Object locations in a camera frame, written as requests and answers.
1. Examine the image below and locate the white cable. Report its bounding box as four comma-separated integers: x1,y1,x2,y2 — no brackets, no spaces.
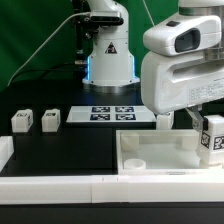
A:
6,11,92,88

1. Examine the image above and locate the black cable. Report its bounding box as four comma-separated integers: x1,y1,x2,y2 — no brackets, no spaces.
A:
13,63,88,84

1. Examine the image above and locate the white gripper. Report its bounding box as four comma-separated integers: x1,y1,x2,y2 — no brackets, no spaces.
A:
141,52,224,132

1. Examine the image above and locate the white square tabletop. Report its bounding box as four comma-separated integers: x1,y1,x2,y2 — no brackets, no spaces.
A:
116,129,224,176

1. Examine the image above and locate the black camera on base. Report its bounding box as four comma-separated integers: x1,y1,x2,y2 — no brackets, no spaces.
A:
90,11,123,25

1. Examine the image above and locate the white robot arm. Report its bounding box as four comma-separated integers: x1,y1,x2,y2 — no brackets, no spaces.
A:
83,0,224,131

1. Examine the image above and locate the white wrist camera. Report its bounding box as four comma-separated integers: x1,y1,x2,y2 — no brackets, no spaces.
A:
143,13,222,56

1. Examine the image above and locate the white U-shaped fence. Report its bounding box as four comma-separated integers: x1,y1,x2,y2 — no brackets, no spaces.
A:
0,134,224,205

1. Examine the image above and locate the white tag plate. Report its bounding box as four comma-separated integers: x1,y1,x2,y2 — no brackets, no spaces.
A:
67,106,156,123

